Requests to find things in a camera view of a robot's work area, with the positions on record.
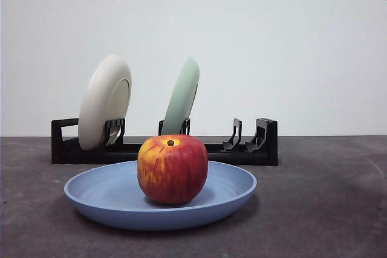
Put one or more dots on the red yellow apple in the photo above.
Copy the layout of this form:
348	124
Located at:
172	170

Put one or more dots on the blue plate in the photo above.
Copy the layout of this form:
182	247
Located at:
102	197

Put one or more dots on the pale green plate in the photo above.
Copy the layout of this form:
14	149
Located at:
183	98

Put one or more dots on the cream plate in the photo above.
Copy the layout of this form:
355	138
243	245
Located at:
99	98

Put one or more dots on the black plate rack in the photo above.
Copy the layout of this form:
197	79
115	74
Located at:
90	156

